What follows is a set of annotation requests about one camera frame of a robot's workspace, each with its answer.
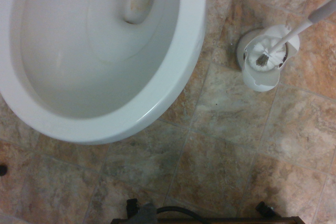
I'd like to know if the white toilet brush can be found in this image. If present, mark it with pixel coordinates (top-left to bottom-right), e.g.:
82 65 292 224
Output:
246 0 336 73

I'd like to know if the white toilet bowl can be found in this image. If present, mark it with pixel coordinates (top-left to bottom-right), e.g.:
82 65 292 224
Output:
0 0 208 146

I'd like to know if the white brush holder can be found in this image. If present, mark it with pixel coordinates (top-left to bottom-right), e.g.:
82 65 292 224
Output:
237 24 301 93

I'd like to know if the brown wooden table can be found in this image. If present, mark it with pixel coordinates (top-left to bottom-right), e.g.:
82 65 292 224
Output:
110 215 303 224

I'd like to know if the black floor cable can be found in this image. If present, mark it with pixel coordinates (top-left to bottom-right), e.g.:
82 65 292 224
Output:
155 206 202 219

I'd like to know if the black table bracket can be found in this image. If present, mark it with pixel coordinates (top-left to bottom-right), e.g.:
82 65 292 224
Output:
255 201 274 219
125 198 140 220

